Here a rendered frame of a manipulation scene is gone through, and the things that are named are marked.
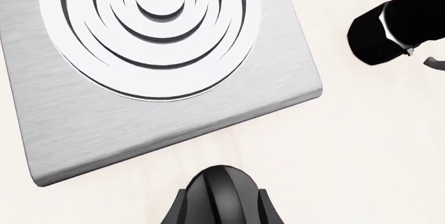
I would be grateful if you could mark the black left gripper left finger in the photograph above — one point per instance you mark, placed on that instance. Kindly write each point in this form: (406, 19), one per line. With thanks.
(174, 214)

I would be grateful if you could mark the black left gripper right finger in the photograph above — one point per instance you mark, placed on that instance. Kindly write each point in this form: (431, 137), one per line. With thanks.
(270, 214)

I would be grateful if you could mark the flat grey stove plate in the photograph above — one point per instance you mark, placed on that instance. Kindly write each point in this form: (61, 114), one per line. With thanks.
(167, 130)

